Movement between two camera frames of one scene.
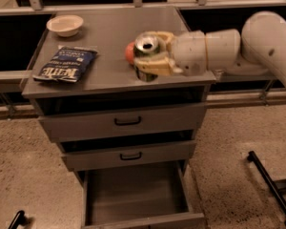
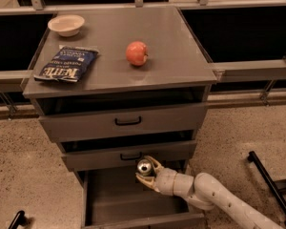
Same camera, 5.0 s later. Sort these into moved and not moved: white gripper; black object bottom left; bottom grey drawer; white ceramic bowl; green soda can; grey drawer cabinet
Moved: white gripper; green soda can
Not moved: bottom grey drawer; white ceramic bowl; grey drawer cabinet; black object bottom left
